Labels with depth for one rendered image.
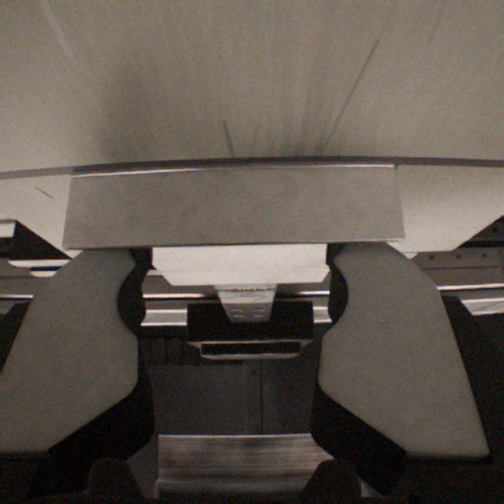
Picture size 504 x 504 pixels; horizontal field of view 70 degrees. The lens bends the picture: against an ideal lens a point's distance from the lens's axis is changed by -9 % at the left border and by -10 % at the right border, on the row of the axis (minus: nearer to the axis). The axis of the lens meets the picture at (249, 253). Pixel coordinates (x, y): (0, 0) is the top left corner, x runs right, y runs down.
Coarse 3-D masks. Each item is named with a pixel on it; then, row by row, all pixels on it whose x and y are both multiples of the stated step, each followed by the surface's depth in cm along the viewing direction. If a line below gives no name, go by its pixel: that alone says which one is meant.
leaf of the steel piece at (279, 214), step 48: (96, 192) 10; (144, 192) 10; (192, 192) 10; (240, 192) 10; (288, 192) 10; (336, 192) 10; (384, 192) 10; (96, 240) 9; (144, 240) 9; (192, 240) 9; (240, 240) 9; (288, 240) 9; (336, 240) 9; (384, 240) 9
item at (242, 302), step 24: (216, 288) 22; (240, 288) 22; (264, 288) 22; (192, 312) 37; (216, 312) 37; (240, 312) 30; (264, 312) 31; (288, 312) 37; (312, 312) 37; (192, 336) 36; (216, 336) 36; (240, 336) 36; (264, 336) 36; (288, 336) 36; (312, 336) 36
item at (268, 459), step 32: (160, 448) 17; (192, 448) 17; (224, 448) 17; (256, 448) 17; (288, 448) 17; (320, 448) 17; (160, 480) 16; (192, 480) 16; (224, 480) 16; (256, 480) 16; (288, 480) 16
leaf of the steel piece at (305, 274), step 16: (160, 272) 20; (176, 272) 20; (192, 272) 20; (208, 272) 20; (224, 272) 20; (240, 272) 20; (256, 272) 20; (272, 272) 20; (288, 272) 20; (304, 272) 20; (320, 272) 20
